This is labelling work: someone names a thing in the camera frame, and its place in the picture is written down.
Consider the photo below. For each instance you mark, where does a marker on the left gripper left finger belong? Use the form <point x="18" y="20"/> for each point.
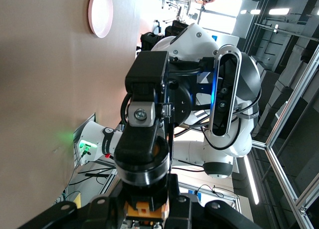
<point x="94" y="214"/>

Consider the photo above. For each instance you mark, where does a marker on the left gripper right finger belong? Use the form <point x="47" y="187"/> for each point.
<point x="189" y="214"/>

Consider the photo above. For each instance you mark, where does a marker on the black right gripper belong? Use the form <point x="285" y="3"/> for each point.
<point x="180" y="101"/>

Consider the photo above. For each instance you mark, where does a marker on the orange push button switch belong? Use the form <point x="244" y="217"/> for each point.
<point x="142" y="174"/>

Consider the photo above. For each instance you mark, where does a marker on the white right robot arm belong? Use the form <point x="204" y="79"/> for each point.
<point x="194" y="42"/>

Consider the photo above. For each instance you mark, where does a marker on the white led light strip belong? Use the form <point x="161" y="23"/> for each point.
<point x="251" y="179"/>

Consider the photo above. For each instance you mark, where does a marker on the pink round plate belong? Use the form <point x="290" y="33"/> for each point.
<point x="101" y="12"/>

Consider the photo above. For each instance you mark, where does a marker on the bright ceiling light panel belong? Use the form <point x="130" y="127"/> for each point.
<point x="279" y="11"/>
<point x="250" y="11"/>

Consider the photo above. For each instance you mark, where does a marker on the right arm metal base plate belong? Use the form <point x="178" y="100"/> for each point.
<point x="86" y="121"/>

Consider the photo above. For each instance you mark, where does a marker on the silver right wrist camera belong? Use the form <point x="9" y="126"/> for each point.
<point x="224" y="114"/>

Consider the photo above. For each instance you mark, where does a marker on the aluminium enclosure frame post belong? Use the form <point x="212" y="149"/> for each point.
<point x="286" y="111"/>

